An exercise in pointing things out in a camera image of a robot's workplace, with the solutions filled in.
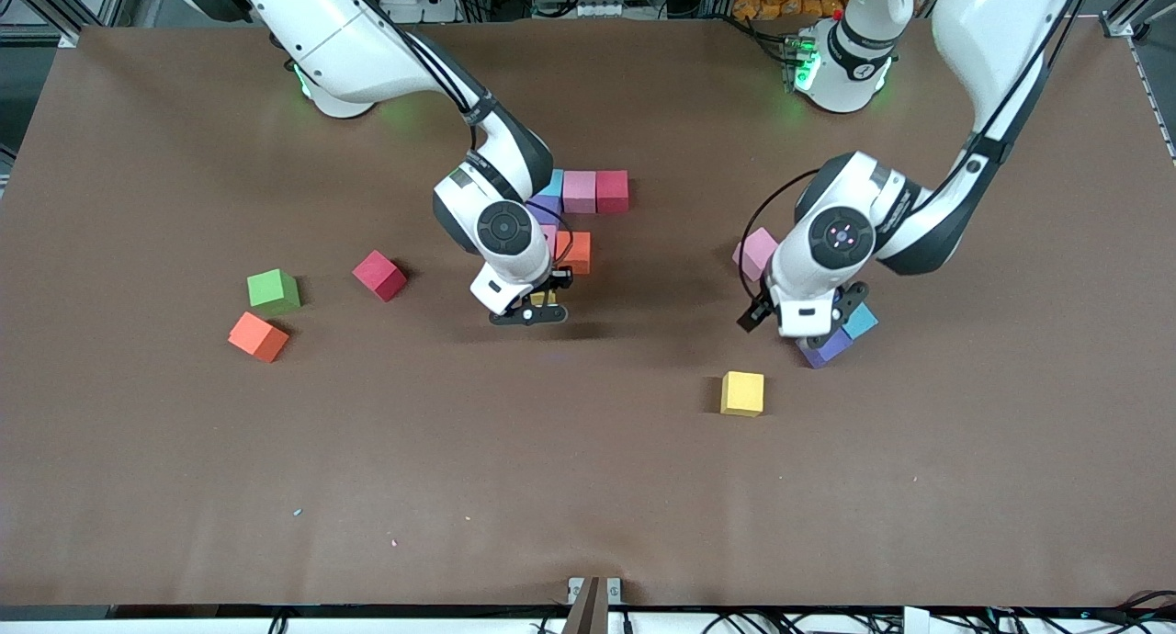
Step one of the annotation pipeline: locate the orange foam cube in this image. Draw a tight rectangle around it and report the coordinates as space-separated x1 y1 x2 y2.
228 311 289 364
556 231 593 276

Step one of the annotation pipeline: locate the red foam cube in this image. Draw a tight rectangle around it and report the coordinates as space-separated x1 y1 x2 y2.
595 169 631 215
352 250 409 302

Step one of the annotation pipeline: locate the brown table mat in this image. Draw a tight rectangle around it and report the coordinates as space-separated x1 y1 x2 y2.
0 18 1176 609

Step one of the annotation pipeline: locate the green foam cube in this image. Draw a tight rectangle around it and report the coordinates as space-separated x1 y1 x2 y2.
246 269 302 317

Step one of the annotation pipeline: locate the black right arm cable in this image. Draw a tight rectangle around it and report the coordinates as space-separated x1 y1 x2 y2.
331 0 576 269

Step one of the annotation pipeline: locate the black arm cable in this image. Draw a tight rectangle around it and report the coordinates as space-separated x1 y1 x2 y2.
740 0 1094 297
331 0 576 269

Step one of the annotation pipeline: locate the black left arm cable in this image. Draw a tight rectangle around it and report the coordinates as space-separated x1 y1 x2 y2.
740 0 1094 297

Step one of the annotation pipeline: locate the aluminium frame profile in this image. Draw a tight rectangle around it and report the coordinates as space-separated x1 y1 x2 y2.
0 0 139 49
1102 0 1176 40

